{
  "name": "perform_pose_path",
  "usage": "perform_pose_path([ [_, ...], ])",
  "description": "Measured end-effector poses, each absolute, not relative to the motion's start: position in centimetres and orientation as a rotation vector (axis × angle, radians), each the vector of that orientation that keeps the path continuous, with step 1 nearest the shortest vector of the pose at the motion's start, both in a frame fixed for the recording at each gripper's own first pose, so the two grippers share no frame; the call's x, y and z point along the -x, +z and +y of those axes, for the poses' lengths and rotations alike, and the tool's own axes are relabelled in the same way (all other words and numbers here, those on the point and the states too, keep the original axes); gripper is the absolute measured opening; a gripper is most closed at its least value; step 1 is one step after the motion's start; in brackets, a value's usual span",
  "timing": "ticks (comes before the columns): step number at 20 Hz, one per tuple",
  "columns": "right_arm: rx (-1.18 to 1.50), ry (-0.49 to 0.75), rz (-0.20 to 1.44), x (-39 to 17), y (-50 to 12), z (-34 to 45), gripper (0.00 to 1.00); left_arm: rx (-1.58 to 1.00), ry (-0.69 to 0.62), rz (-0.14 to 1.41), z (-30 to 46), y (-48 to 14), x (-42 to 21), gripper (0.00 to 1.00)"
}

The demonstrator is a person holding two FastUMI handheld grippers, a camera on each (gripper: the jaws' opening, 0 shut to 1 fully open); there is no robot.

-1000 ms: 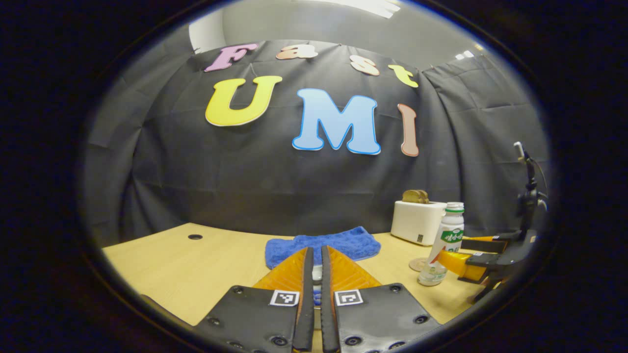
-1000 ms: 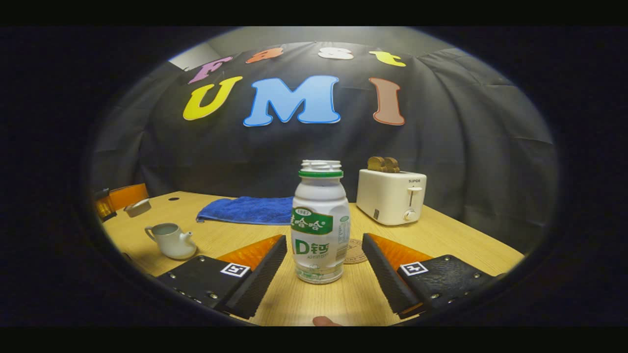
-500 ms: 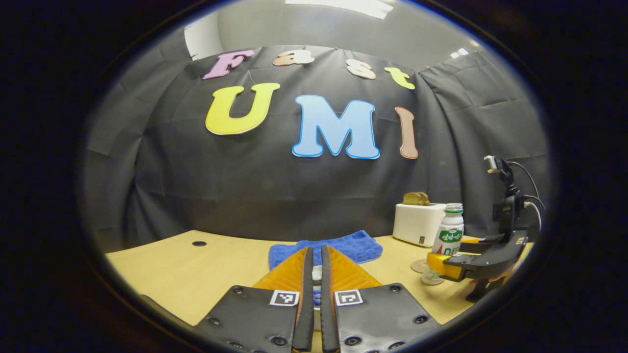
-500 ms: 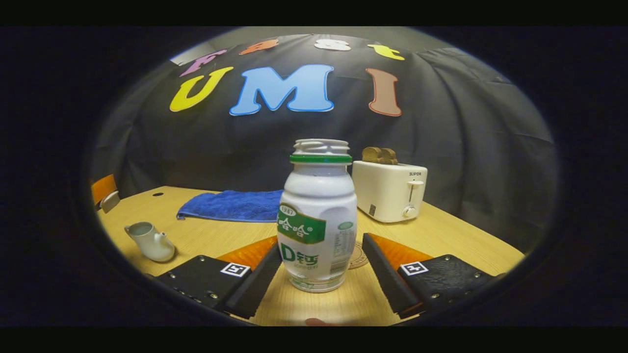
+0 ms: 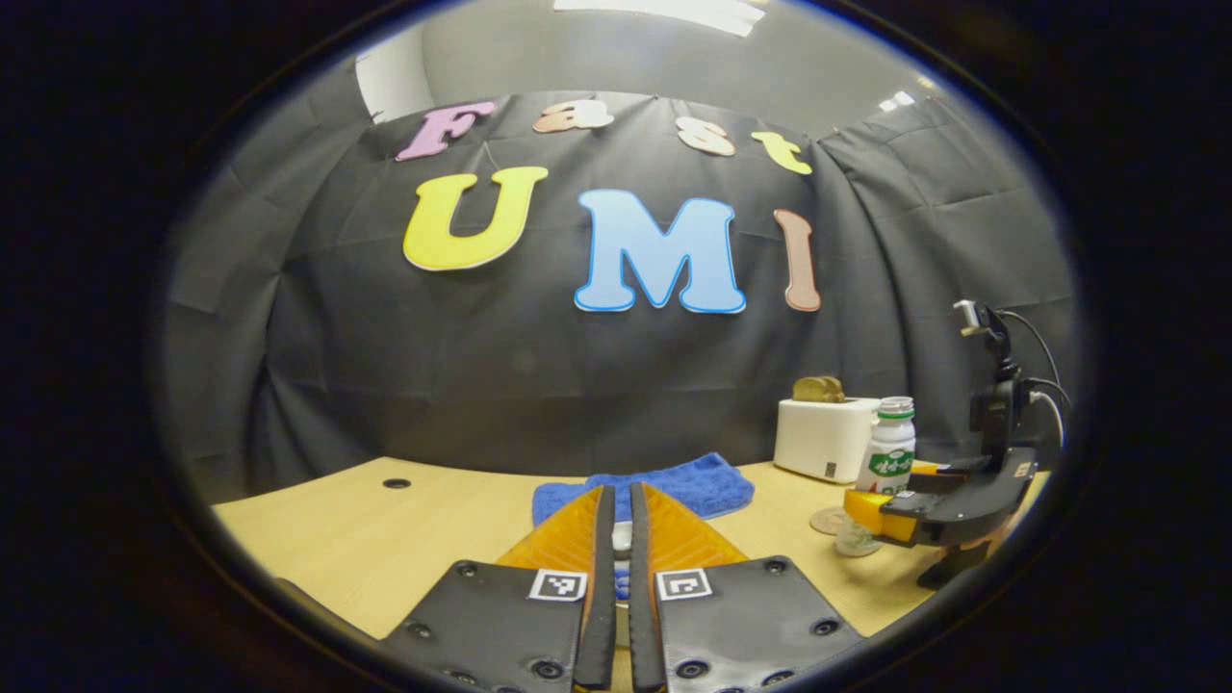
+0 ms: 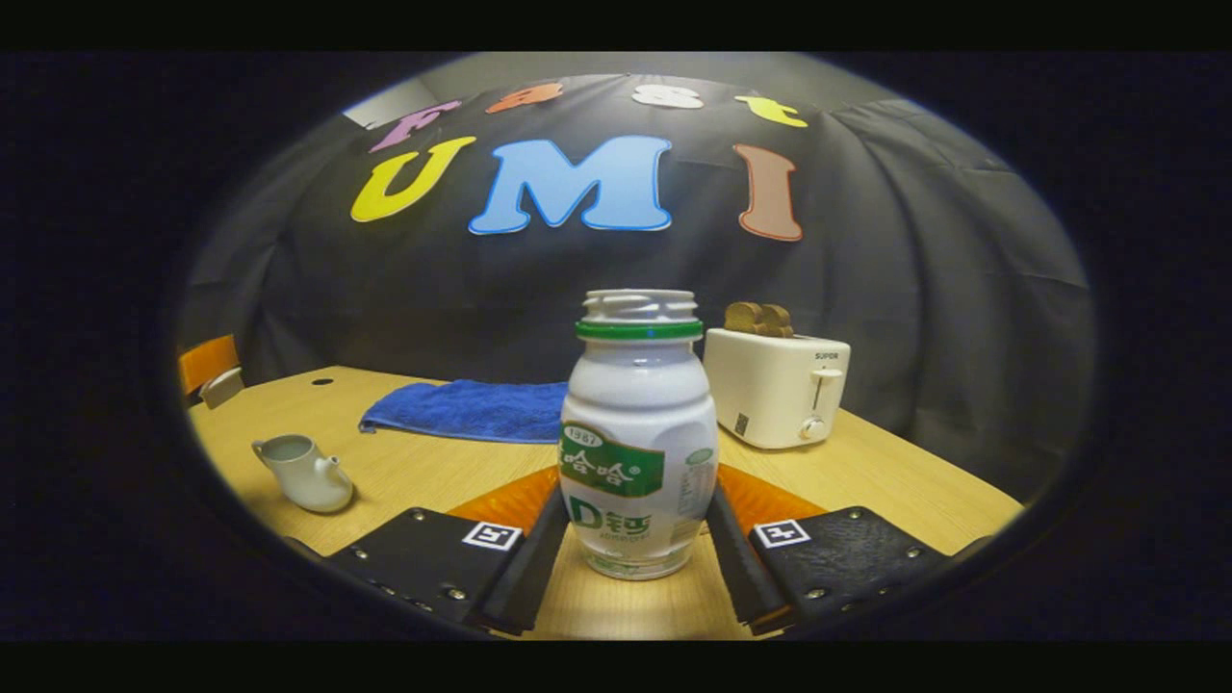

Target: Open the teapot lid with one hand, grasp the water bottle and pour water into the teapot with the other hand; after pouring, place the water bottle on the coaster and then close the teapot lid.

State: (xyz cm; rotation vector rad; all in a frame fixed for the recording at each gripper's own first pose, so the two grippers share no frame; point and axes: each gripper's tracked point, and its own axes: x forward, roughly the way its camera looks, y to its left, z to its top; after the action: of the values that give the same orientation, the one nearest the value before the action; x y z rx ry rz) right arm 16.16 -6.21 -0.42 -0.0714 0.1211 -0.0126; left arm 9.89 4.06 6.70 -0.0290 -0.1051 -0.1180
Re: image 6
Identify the white ceramic teacup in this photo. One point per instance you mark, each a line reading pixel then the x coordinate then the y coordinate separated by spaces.
pixel 313 481

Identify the white toaster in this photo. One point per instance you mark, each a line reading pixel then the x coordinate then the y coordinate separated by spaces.
pixel 770 390

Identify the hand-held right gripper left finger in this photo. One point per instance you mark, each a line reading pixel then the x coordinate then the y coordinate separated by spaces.
pixel 534 568

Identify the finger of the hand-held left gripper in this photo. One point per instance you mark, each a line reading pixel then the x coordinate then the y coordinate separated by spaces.
pixel 207 361

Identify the black backdrop cloth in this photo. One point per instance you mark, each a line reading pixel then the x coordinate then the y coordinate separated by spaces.
pixel 914 289

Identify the blue towel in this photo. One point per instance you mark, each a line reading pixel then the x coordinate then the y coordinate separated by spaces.
pixel 462 409

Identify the white teacup lid blue print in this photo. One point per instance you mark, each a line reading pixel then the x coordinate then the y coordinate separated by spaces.
pixel 223 388

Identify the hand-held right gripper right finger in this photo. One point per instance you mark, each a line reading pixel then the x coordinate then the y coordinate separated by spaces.
pixel 746 577

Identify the white water bottle green label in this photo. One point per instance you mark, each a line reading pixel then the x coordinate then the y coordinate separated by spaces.
pixel 640 404

